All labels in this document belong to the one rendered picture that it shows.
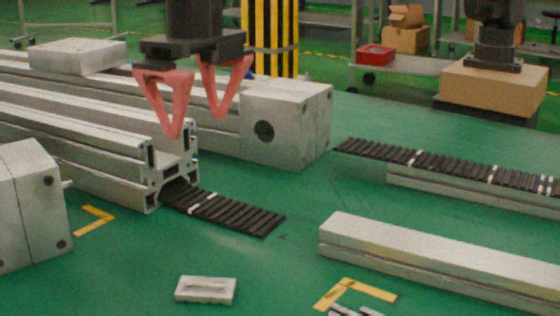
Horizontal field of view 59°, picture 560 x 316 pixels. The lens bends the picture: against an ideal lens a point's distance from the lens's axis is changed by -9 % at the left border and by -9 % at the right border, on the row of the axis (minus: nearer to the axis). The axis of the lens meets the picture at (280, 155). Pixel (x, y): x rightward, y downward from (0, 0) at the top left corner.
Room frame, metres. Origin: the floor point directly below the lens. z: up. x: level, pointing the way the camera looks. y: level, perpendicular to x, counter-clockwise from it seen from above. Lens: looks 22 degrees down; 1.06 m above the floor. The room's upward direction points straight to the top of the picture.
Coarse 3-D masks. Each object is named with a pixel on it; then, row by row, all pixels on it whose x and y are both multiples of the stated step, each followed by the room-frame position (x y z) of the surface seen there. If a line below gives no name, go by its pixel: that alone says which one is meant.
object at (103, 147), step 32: (0, 96) 0.78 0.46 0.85; (32, 96) 0.73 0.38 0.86; (64, 96) 0.72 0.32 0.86; (0, 128) 0.66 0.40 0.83; (32, 128) 0.64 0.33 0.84; (64, 128) 0.58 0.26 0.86; (96, 128) 0.57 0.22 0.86; (128, 128) 0.63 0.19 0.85; (160, 128) 0.60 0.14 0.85; (192, 128) 0.60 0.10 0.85; (64, 160) 0.60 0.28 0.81; (96, 160) 0.55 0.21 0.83; (128, 160) 0.53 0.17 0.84; (160, 160) 0.57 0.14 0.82; (192, 160) 0.60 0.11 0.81; (96, 192) 0.56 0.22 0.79; (128, 192) 0.53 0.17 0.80
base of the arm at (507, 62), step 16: (480, 32) 1.04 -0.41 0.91; (496, 32) 1.00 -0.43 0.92; (512, 32) 1.01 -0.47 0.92; (480, 48) 1.02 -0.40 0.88; (496, 48) 0.99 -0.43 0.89; (512, 48) 1.00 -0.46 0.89; (464, 64) 1.02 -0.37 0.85; (480, 64) 1.01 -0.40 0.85; (496, 64) 0.99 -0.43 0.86; (512, 64) 0.98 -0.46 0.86
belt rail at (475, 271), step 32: (352, 224) 0.45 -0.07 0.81; (384, 224) 0.45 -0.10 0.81; (352, 256) 0.42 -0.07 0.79; (384, 256) 0.41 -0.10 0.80; (416, 256) 0.39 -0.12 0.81; (448, 256) 0.39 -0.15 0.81; (480, 256) 0.38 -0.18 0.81; (512, 256) 0.38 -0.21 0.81; (448, 288) 0.37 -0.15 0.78; (480, 288) 0.36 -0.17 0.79; (512, 288) 0.35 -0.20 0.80; (544, 288) 0.33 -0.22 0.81
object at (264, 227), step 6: (270, 216) 0.51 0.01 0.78; (276, 216) 0.52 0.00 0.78; (282, 216) 0.51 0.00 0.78; (258, 222) 0.50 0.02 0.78; (264, 222) 0.50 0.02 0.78; (270, 222) 0.50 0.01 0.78; (276, 222) 0.50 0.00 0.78; (252, 228) 0.48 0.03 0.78; (258, 228) 0.49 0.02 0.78; (264, 228) 0.48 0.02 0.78; (270, 228) 0.49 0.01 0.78; (252, 234) 0.48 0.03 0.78; (258, 234) 0.47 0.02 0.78; (264, 234) 0.48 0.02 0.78
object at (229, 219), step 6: (240, 204) 0.54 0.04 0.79; (246, 204) 0.54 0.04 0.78; (234, 210) 0.52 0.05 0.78; (240, 210) 0.53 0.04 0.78; (246, 210) 0.52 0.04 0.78; (252, 210) 0.53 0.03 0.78; (222, 216) 0.51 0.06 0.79; (228, 216) 0.51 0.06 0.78; (234, 216) 0.51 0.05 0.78; (240, 216) 0.51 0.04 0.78; (216, 222) 0.50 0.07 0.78; (222, 222) 0.50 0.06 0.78; (228, 222) 0.50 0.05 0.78; (234, 222) 0.50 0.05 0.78
